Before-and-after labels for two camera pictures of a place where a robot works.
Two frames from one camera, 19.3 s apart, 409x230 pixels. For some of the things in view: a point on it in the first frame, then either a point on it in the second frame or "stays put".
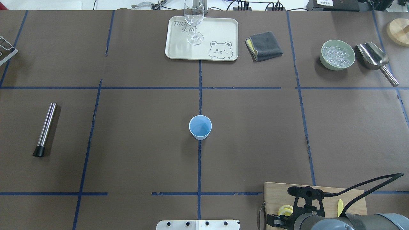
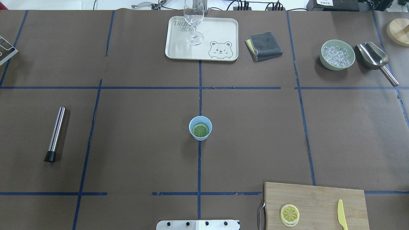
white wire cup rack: x=7 y=49 stays put
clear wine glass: x=194 y=13 stays put
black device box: x=333 y=5 stays put
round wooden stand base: x=397 y=31 stays put
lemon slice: x=285 y=210 to x=200 y=130
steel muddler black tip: x=39 y=151 to x=50 y=155
